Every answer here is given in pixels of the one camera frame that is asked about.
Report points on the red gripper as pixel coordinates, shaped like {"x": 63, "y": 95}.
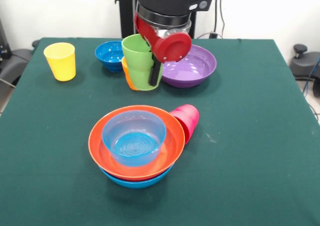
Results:
{"x": 172, "y": 48}

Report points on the green plastic cup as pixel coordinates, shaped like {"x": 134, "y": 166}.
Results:
{"x": 137, "y": 63}

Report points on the pink plastic cup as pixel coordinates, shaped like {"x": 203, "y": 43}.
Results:
{"x": 191, "y": 118}

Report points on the wide orange-red bowl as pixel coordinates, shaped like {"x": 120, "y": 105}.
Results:
{"x": 172, "y": 146}

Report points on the small light blue bowl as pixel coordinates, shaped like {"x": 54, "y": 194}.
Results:
{"x": 135, "y": 148}

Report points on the small orange-red bowl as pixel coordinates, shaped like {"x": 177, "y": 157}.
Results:
{"x": 140, "y": 179}

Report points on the large light blue bowl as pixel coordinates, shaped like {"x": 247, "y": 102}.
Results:
{"x": 140, "y": 184}

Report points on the orange plastic cup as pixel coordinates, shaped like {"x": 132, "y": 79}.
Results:
{"x": 127, "y": 73}

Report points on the purple plastic bowl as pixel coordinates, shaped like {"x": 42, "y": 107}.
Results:
{"x": 190, "y": 68}

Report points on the small dark blue bowl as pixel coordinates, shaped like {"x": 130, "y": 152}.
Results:
{"x": 110, "y": 53}

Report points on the yellow plastic cup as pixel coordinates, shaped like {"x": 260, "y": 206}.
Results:
{"x": 61, "y": 66}

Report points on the dark green tablecloth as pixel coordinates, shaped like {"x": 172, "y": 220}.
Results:
{"x": 50, "y": 161}

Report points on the black equipment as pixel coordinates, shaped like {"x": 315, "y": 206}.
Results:
{"x": 3, "y": 41}

